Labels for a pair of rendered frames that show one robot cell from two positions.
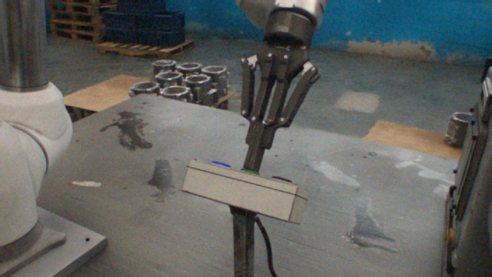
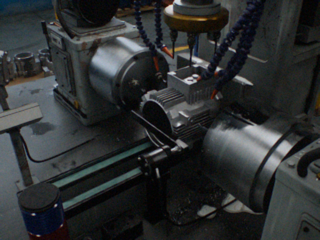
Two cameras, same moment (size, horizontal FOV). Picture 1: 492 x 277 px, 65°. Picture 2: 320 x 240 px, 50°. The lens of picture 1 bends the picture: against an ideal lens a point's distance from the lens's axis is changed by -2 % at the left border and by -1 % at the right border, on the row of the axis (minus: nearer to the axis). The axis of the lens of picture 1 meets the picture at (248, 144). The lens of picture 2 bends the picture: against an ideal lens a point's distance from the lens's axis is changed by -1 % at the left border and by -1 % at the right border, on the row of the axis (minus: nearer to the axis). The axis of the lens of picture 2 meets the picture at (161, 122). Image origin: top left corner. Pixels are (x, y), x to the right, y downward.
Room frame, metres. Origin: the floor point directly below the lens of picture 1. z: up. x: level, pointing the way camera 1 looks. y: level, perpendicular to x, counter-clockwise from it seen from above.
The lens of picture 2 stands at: (-0.29, 0.57, 1.58)
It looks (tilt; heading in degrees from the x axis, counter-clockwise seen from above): 32 degrees down; 296
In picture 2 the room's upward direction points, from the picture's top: straight up
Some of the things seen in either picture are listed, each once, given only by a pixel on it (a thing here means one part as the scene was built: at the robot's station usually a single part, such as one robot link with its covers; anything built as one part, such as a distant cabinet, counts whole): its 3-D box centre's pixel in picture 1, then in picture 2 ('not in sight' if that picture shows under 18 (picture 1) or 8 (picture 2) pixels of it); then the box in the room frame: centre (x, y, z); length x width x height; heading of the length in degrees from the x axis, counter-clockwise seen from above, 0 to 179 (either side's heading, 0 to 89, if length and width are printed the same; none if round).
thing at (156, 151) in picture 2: not in sight; (212, 167); (-0.08, -0.20, 0.92); 0.45 x 0.13 x 0.24; 64
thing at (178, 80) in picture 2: not in sight; (192, 84); (0.05, -0.33, 1.11); 0.12 x 0.11 x 0.07; 64
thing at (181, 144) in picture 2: not in sight; (157, 130); (0.09, -0.18, 1.01); 0.26 x 0.04 x 0.03; 154
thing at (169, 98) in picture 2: not in sight; (181, 114); (0.07, -0.30, 1.01); 0.20 x 0.19 x 0.19; 64
